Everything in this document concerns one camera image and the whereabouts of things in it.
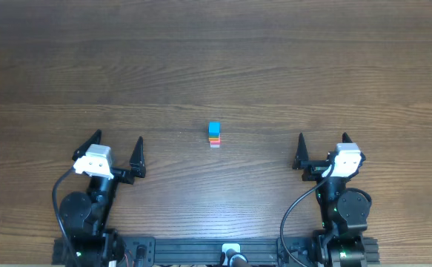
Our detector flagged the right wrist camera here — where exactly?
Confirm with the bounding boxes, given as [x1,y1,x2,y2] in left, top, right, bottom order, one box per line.
[324,142,362,179]

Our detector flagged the mounting rail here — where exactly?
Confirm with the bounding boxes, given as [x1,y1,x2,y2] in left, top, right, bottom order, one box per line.
[51,236,381,266]

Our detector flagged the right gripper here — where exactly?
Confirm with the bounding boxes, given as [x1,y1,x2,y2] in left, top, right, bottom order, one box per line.
[292,131,367,182]

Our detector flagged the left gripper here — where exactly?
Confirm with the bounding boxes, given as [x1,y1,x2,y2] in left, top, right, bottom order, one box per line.
[71,128,147,185]

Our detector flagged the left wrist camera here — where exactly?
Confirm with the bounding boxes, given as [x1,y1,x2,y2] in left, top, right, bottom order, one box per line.
[73,143,115,180]

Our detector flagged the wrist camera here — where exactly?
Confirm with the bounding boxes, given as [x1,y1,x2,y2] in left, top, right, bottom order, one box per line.
[324,142,362,179]
[73,143,115,180]

